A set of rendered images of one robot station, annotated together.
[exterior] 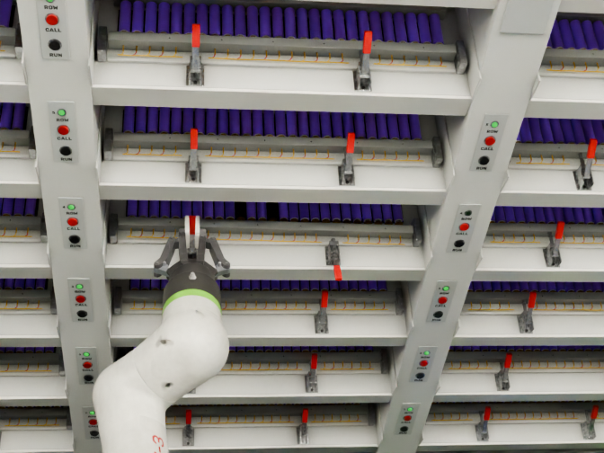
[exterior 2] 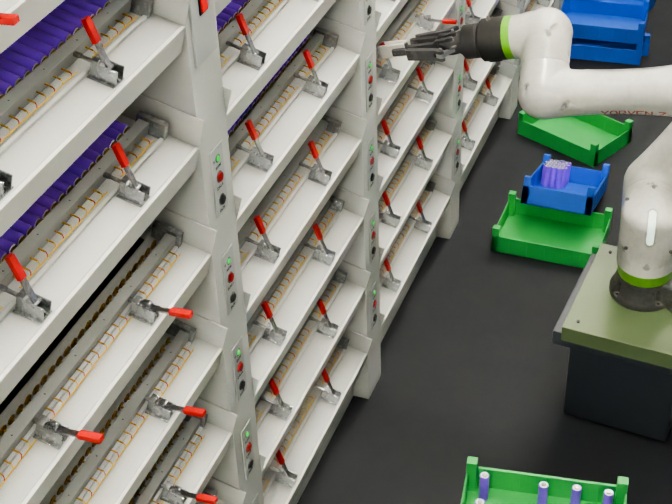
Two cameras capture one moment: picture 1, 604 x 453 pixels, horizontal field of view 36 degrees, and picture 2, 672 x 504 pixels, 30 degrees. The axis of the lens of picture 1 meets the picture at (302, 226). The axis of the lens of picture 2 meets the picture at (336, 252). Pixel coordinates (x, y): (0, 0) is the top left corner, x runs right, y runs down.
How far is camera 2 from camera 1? 2.40 m
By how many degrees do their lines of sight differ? 44
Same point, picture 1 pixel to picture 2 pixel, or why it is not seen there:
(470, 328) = not seen: hidden behind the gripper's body
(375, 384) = (439, 138)
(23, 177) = (349, 58)
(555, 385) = (482, 67)
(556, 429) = (481, 113)
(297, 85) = not seen: outside the picture
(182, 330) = (552, 14)
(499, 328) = not seen: hidden behind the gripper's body
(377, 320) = (433, 74)
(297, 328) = (420, 109)
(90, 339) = (372, 204)
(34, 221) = (323, 123)
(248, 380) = (403, 192)
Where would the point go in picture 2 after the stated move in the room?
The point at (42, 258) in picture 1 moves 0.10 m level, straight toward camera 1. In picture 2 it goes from (351, 139) to (399, 142)
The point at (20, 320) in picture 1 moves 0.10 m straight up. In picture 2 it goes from (335, 230) to (334, 192)
